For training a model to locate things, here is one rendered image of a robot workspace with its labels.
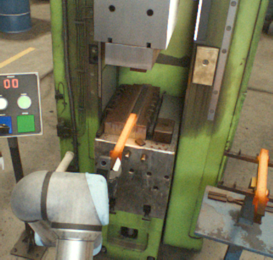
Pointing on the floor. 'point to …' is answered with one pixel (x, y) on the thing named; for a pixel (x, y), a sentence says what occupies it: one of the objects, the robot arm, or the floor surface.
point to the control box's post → (19, 176)
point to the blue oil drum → (14, 10)
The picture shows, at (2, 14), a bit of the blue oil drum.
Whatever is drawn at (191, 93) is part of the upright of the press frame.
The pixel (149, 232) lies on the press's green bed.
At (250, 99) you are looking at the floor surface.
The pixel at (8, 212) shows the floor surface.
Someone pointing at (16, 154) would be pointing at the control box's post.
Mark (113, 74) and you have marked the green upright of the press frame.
